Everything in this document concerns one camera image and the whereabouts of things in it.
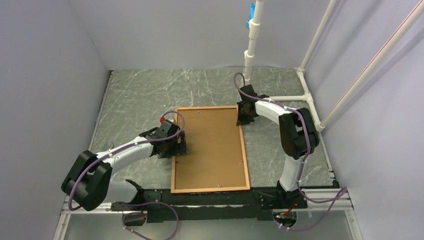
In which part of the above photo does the wooden picture frame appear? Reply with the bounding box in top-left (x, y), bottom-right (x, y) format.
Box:
top-left (170, 105), bottom-right (251, 194)

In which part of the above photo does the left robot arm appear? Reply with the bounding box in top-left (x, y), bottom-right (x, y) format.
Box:
top-left (61, 118), bottom-right (188, 211)

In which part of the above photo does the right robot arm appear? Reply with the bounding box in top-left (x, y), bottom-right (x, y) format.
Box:
top-left (236, 84), bottom-right (320, 208)

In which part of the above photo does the silver wrench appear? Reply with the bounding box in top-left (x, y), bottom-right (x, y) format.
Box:
top-left (103, 142), bottom-right (114, 151)

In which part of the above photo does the white pvc pipe stand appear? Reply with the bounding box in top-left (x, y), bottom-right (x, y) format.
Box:
top-left (239, 0), bottom-right (424, 132)

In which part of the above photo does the blue clip on pipe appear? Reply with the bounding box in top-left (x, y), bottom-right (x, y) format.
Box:
top-left (245, 3), bottom-right (256, 29)

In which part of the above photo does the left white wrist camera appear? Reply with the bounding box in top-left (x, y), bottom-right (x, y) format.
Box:
top-left (159, 116), bottom-right (176, 124)

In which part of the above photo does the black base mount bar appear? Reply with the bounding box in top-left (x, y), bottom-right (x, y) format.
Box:
top-left (111, 185), bottom-right (308, 223)

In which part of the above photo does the aluminium rail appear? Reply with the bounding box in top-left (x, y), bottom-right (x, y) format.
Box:
top-left (54, 186), bottom-right (362, 240)

